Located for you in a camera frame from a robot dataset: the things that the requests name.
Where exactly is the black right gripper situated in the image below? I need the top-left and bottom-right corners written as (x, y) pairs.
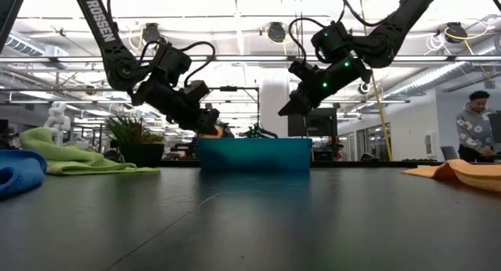
top-left (278, 56), bottom-right (373, 117)

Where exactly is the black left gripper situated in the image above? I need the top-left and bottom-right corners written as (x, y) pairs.
top-left (132, 76), bottom-right (221, 136)

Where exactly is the teal plastic bin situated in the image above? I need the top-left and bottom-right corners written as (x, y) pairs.
top-left (198, 136), bottom-right (313, 171)

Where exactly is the blue microfiber towel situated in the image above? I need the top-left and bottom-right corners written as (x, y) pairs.
top-left (0, 149), bottom-right (49, 200)

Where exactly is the green microfiber towel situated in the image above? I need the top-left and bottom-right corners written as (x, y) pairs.
top-left (19, 126), bottom-right (161, 176)

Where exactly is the white square pillar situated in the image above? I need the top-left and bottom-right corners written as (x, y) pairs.
top-left (259, 67), bottom-right (290, 138)

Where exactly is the black box cabinet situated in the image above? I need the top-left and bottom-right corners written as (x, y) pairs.
top-left (287, 107), bottom-right (338, 138)

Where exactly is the long ceiling light bar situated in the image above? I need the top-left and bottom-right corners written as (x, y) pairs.
top-left (0, 54), bottom-right (501, 65)

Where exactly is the small potted green plant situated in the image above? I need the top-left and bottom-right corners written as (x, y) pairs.
top-left (104, 116), bottom-right (165, 168)

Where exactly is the grey office chair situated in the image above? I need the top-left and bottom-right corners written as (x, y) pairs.
top-left (440, 145), bottom-right (460, 161)

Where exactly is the person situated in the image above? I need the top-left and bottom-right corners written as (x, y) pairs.
top-left (455, 90), bottom-right (498, 163)

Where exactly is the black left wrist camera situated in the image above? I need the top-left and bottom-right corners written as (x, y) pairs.
top-left (182, 79), bottom-right (211, 104)

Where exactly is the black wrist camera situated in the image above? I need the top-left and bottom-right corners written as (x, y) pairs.
top-left (288, 58), bottom-right (314, 82)
top-left (182, 79), bottom-right (211, 104)

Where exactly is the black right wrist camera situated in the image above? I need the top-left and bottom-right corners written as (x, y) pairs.
top-left (288, 58), bottom-right (314, 82)

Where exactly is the black metal frame stand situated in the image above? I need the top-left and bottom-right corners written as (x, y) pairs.
top-left (196, 85), bottom-right (261, 139)

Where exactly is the black left camera cable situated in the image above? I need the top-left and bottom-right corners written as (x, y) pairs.
top-left (180, 40), bottom-right (218, 89)

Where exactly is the black camera cable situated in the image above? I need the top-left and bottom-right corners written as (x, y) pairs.
top-left (287, 16), bottom-right (328, 64)
top-left (180, 40), bottom-right (218, 89)

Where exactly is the black ceiling cord reel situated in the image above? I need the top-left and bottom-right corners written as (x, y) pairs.
top-left (140, 23), bottom-right (162, 45)
top-left (444, 22), bottom-right (470, 45)
top-left (265, 22), bottom-right (287, 44)

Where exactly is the black right camera cable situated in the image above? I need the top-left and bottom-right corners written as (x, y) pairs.
top-left (287, 16), bottom-right (328, 64)

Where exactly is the thin black hanging cable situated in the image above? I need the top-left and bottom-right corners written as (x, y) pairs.
top-left (292, 0), bottom-right (302, 86)
top-left (300, 0), bottom-right (307, 110)

